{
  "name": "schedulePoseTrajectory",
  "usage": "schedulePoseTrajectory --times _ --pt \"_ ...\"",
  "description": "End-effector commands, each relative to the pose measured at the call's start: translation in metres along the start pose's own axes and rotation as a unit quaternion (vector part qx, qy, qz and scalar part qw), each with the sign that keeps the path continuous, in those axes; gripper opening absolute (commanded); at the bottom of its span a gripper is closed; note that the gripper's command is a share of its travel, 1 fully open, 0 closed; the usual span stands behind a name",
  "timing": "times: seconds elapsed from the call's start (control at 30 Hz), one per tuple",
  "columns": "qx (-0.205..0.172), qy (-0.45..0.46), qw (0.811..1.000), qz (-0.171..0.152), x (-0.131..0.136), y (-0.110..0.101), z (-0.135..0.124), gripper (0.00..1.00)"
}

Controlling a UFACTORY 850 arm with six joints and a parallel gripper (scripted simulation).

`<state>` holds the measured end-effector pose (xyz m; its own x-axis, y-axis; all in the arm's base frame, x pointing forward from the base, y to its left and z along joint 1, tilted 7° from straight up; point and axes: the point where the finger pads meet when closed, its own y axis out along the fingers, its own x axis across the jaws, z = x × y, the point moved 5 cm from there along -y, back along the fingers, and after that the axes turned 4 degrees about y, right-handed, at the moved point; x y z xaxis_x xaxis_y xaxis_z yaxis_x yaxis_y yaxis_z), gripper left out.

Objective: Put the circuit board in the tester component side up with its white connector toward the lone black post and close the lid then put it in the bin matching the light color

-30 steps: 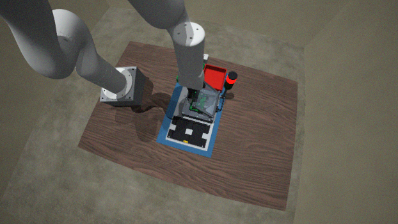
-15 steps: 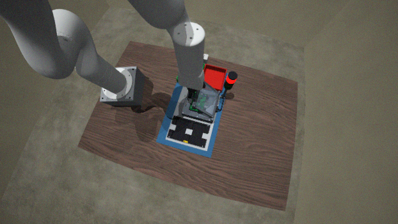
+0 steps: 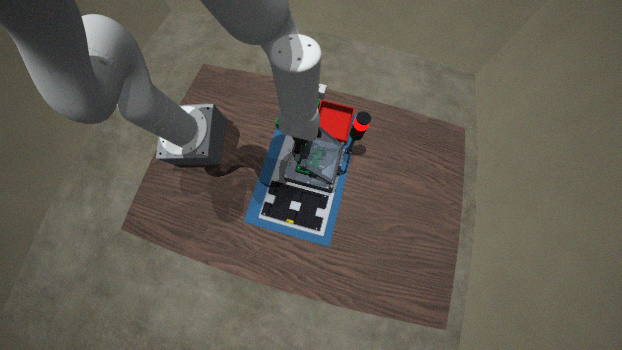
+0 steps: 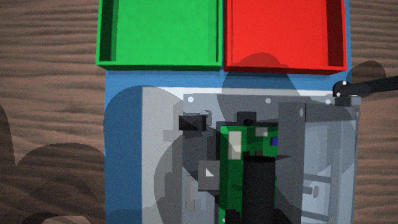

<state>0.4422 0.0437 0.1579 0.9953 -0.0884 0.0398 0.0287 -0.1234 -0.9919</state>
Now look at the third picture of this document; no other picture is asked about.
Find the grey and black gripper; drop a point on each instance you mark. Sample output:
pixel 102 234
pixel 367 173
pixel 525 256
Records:
pixel 307 131

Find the red bin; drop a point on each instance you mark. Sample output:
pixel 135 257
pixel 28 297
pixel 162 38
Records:
pixel 335 119

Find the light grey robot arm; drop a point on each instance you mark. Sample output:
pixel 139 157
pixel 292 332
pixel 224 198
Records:
pixel 52 41

